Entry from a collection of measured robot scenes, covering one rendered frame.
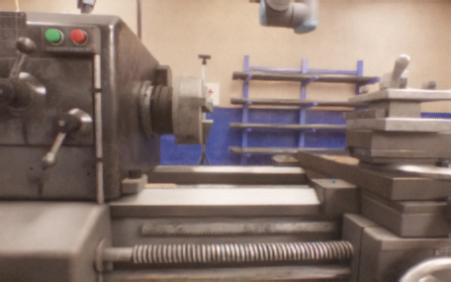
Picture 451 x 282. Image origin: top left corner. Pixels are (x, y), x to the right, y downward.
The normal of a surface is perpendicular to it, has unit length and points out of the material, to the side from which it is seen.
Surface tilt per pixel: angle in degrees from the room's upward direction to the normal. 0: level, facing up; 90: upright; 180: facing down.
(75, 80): 90
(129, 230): 90
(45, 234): 32
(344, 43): 90
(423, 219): 90
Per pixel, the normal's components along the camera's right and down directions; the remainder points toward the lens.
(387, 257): 0.06, 0.07
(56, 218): 0.05, -0.80
